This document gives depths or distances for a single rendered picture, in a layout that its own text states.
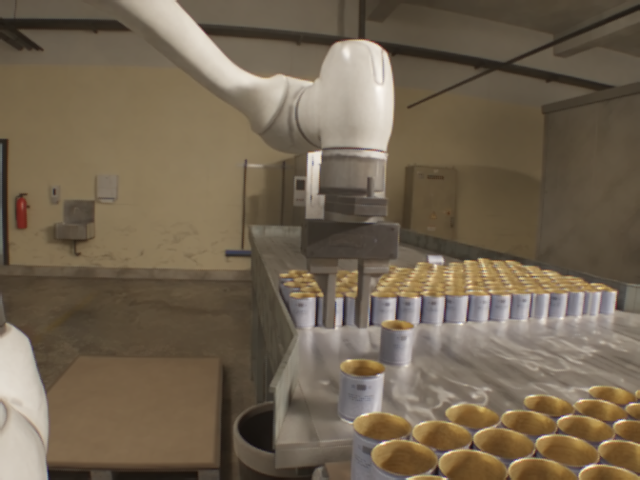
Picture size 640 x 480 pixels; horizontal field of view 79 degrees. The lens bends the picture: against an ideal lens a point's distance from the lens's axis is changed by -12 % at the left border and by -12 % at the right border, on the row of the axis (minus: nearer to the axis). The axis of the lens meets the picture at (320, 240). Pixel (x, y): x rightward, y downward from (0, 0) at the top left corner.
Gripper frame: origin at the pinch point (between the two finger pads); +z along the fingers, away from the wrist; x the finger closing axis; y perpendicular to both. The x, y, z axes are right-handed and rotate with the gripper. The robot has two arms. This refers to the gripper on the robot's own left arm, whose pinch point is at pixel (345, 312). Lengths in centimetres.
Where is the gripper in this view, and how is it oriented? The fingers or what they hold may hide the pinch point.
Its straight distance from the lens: 63.3
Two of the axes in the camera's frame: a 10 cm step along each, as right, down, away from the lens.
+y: -1.9, -1.1, 9.7
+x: -9.8, -0.2, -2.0
